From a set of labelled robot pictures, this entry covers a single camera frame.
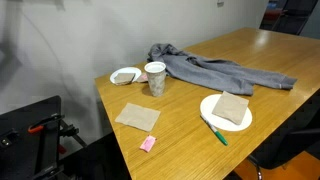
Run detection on grey sweatpants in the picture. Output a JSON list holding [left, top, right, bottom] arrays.
[[148, 44, 297, 96]]

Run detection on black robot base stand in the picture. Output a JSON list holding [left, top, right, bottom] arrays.
[[0, 95, 88, 180]]

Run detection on pink sugar packet near edge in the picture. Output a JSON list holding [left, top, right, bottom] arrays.
[[140, 135, 156, 152]]

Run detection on pink sugar packet by plate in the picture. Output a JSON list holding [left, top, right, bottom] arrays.
[[137, 73, 148, 83]]

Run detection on brown napkin on small plate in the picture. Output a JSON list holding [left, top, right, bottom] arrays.
[[114, 73, 135, 85]]

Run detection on small white paper plate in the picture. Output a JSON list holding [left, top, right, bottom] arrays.
[[109, 67, 142, 84]]

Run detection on green capped marker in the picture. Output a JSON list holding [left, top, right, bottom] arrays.
[[200, 114, 228, 146]]

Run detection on brown napkin on table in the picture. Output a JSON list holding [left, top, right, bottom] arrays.
[[116, 103, 160, 132]]

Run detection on orange handled clamp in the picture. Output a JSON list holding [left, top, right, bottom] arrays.
[[28, 114, 64, 134]]

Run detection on large white paper plate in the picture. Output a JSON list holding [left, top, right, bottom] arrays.
[[200, 94, 252, 131]]

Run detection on black office chair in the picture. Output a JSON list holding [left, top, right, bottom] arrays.
[[248, 90, 320, 180]]

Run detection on brown napkin on large plate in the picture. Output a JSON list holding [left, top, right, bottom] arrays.
[[212, 91, 249, 125]]

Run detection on speckled paper cup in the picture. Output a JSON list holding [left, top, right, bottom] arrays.
[[144, 62, 166, 97]]

